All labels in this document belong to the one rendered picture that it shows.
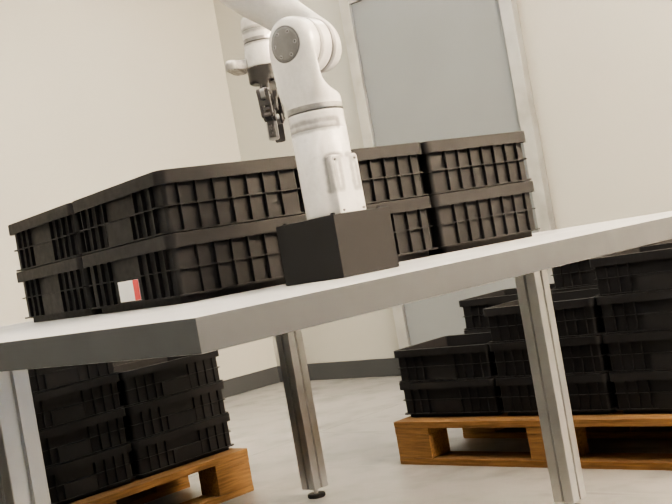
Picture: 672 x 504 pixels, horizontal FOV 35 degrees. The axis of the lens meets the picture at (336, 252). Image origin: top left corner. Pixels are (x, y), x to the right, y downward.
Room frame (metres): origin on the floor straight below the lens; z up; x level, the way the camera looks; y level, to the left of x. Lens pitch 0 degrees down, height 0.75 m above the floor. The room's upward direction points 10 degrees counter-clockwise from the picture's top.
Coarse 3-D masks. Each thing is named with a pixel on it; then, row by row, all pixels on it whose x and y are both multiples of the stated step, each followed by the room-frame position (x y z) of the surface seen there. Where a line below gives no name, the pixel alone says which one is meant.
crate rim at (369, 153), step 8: (400, 144) 2.10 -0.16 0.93; (408, 144) 2.11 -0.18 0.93; (416, 144) 2.12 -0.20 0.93; (352, 152) 2.03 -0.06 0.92; (360, 152) 2.04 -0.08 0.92; (368, 152) 2.05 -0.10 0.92; (376, 152) 2.06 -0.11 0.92; (384, 152) 2.07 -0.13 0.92; (392, 152) 2.08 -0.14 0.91; (400, 152) 2.10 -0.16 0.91; (408, 152) 2.11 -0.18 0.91; (416, 152) 2.12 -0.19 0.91; (360, 160) 2.04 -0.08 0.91
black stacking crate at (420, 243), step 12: (372, 204) 2.04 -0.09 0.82; (384, 204) 2.06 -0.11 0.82; (396, 204) 2.08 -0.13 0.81; (408, 204) 2.09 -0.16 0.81; (420, 204) 2.11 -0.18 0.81; (396, 216) 2.09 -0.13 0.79; (408, 216) 2.11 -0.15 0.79; (420, 216) 2.11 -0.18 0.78; (396, 228) 2.09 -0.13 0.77; (408, 228) 2.10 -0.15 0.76; (420, 228) 2.11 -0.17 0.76; (396, 240) 2.08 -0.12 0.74; (408, 240) 2.10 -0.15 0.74; (420, 240) 2.12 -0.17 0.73; (408, 252) 2.10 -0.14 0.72; (420, 252) 2.12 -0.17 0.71
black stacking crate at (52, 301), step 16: (32, 272) 2.34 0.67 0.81; (48, 272) 2.26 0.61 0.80; (64, 272) 2.20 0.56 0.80; (80, 272) 2.14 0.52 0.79; (32, 288) 2.37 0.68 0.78; (48, 288) 2.30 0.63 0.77; (64, 288) 2.23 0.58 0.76; (80, 288) 2.15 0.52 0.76; (32, 304) 2.40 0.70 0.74; (48, 304) 2.30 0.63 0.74; (64, 304) 2.23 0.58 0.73; (80, 304) 2.17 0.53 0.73; (48, 320) 2.35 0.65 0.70
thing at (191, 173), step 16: (256, 160) 1.90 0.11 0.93; (272, 160) 1.92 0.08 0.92; (288, 160) 1.94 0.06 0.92; (144, 176) 1.82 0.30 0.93; (160, 176) 1.79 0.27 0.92; (176, 176) 1.81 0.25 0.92; (192, 176) 1.82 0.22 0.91; (208, 176) 1.84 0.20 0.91; (224, 176) 1.86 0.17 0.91; (96, 192) 2.00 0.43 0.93; (112, 192) 1.94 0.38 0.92; (128, 192) 1.88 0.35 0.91; (80, 208) 2.07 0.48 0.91
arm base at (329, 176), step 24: (288, 120) 1.74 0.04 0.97; (312, 120) 1.69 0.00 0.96; (336, 120) 1.71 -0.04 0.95; (312, 144) 1.70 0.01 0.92; (336, 144) 1.70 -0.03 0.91; (312, 168) 1.70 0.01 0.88; (336, 168) 1.69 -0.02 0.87; (312, 192) 1.70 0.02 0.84; (336, 192) 1.69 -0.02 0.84; (360, 192) 1.72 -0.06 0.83; (312, 216) 1.71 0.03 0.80
